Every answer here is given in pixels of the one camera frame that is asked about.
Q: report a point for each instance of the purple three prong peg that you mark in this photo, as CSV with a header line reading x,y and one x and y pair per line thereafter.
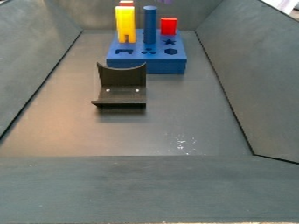
x,y
165,1

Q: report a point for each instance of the blue peg board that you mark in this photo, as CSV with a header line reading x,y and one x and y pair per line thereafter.
x,y
164,57

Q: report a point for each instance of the black curved stand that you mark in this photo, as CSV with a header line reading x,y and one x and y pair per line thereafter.
x,y
121,86

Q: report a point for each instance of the short red oval peg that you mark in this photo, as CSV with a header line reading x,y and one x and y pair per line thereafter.
x,y
168,25

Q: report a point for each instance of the yellow arch peg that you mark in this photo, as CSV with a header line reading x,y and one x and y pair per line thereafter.
x,y
125,24

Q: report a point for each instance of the blue cylinder peg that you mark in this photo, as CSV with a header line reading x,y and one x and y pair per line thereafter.
x,y
149,24

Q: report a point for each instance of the tall red rectangular peg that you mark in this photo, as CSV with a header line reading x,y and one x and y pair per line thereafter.
x,y
125,3

